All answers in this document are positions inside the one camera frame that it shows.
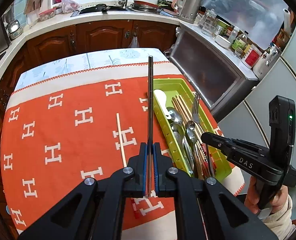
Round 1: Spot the wooden chopstick red end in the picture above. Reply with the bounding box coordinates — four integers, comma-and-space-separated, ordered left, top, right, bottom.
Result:
177, 94, 216, 178
176, 95, 214, 177

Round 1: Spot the steel ladle spoon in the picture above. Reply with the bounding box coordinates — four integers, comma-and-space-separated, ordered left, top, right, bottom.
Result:
170, 122, 193, 175

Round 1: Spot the dark steel spoon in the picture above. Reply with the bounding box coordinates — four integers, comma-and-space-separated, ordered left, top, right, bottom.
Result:
186, 129, 204, 178

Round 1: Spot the steel fork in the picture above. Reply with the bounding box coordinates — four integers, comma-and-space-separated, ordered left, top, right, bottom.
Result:
191, 92, 201, 126

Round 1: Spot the wooden chopstick red band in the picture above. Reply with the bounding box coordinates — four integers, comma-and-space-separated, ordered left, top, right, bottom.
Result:
116, 113, 127, 167

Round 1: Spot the white ceramic soup spoon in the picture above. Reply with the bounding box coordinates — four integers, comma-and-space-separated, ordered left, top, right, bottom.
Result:
153, 89, 171, 120

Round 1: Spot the small steel teaspoon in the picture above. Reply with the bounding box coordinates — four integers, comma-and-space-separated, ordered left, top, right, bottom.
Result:
185, 120, 196, 141

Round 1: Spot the large steel spoon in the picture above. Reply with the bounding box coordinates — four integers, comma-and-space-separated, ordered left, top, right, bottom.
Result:
166, 107, 183, 126

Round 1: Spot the person's right hand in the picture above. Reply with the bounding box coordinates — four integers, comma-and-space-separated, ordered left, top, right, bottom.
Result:
244, 176, 288, 214

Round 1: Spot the steel cabinet appliance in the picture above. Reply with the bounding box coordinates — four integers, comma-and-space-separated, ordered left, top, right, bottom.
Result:
170, 22, 259, 121

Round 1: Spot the orange H-pattern blanket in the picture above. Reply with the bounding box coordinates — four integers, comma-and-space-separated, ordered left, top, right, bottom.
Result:
0, 61, 246, 240

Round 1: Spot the red label jar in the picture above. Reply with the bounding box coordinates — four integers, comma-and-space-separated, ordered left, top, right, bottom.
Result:
241, 44, 262, 69

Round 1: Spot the glass jar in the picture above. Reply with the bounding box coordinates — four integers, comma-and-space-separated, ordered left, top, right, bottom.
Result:
201, 9, 216, 36

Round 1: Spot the steel electric kettle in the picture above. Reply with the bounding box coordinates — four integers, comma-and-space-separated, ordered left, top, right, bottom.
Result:
176, 0, 202, 24

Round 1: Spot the red frying pan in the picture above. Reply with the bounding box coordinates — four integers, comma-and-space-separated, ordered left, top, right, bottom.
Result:
132, 0, 160, 11

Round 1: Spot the plastic bag of food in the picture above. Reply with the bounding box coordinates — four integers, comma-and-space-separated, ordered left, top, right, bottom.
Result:
61, 0, 79, 14

